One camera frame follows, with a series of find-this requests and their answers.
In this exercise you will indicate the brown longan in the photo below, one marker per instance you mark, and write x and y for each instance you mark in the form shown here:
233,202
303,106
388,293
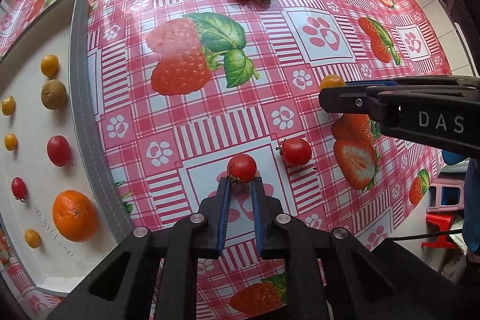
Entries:
53,94

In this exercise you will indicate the large orange mandarin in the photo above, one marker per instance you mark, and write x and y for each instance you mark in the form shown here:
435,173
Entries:
74,216

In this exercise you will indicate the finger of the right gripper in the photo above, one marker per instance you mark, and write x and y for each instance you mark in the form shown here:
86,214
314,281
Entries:
461,81
354,99

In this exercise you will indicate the red tomato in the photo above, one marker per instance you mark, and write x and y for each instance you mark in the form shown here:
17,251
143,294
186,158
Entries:
59,151
19,189
242,168
295,152

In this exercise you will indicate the pink strawberry checkered tablecloth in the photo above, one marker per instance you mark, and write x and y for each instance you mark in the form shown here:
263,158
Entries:
154,144

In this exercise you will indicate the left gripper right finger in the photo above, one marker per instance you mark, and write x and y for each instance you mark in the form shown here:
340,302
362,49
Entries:
270,241

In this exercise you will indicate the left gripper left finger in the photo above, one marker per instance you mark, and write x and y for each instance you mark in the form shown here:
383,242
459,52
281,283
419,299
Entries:
215,209

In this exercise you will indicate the red plastic stool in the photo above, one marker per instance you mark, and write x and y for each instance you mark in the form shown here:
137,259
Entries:
442,224

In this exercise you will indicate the grey rectangular tray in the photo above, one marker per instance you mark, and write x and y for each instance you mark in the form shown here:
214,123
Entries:
58,265

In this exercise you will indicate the small yellow tomato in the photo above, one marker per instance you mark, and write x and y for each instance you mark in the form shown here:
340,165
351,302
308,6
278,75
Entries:
8,105
10,142

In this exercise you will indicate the yellow-brown tomato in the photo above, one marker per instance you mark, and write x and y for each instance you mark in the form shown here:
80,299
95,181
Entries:
332,81

